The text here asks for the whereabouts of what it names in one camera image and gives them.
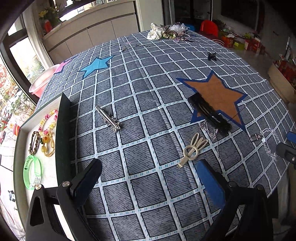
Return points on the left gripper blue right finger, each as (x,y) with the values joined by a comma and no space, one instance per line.
(211,183)

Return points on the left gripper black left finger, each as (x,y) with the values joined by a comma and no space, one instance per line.
(83,183)

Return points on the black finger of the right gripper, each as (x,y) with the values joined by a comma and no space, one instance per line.
(286,152)

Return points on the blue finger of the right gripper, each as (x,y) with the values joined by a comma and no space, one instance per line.
(291,137)

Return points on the beige rabbit hair clip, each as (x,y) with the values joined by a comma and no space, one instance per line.
(191,151)

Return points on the silver spiked hair clip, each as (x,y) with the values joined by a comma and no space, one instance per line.
(113,123)

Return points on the black fuzzy hair clip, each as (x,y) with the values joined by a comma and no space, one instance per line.
(203,110)

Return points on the small black claw clip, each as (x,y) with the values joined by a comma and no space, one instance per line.
(212,56)

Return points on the green translucent bangle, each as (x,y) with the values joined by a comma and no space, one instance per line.
(32,172)

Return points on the orange star sticker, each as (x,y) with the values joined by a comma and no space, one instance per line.
(222,98)

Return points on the grey checked tablecloth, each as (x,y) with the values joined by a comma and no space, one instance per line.
(141,193)

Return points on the pink star sticker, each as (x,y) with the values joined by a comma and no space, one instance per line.
(62,65)

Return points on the blue star sticker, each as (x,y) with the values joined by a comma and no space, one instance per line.
(96,64)

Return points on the red plastic chair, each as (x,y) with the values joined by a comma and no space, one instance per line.
(209,29)

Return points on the pile of hair accessories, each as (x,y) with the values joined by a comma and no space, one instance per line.
(177,32)

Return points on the beige low cabinet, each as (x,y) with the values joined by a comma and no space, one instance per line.
(91,28)

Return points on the yellow flowers in red pot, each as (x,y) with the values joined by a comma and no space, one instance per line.
(49,18)

